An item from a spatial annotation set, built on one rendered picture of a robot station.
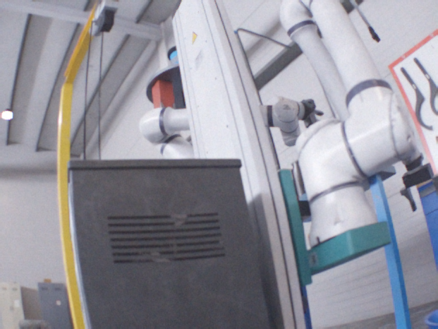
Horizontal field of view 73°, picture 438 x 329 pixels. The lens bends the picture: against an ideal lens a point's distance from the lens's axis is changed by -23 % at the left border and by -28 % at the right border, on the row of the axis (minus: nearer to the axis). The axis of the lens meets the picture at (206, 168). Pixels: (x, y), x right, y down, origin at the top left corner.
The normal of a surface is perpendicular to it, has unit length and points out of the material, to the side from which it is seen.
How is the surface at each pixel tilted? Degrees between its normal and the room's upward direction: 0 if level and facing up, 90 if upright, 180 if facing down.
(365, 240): 90
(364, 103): 80
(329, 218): 68
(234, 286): 90
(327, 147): 87
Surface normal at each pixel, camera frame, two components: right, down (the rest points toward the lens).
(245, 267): 0.34, -0.42
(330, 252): -0.93, 0.01
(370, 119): -0.72, -0.31
